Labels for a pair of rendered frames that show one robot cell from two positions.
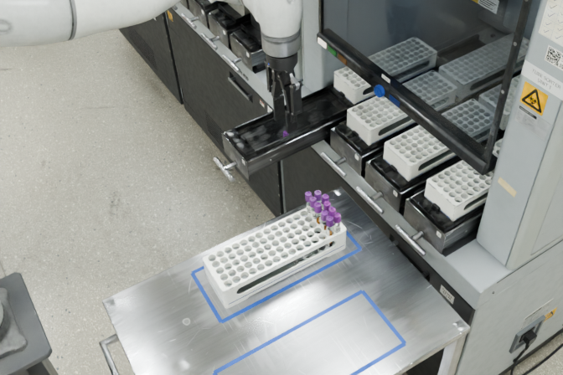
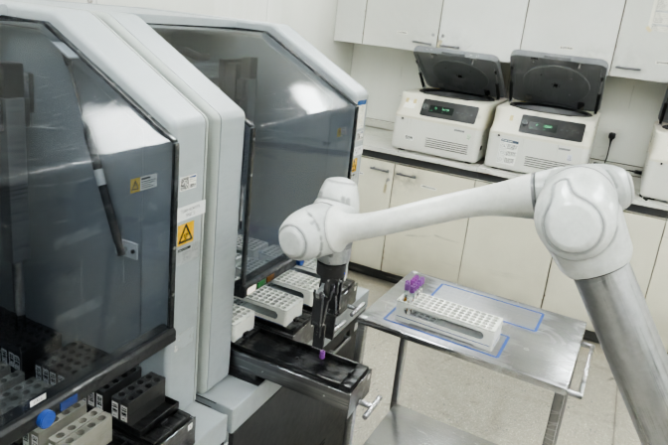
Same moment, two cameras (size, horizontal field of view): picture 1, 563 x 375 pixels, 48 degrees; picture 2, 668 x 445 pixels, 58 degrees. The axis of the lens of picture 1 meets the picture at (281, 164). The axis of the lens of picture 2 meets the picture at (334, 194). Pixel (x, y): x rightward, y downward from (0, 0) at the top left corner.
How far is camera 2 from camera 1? 236 cm
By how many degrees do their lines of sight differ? 101
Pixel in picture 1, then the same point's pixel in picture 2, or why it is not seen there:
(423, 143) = (299, 278)
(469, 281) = (365, 292)
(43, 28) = not seen: hidden behind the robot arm
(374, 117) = (284, 299)
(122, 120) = not seen: outside the picture
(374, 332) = (447, 291)
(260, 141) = (338, 370)
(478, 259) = not seen: hidden behind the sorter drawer
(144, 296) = (538, 370)
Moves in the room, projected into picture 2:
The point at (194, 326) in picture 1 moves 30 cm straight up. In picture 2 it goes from (524, 345) to (545, 248)
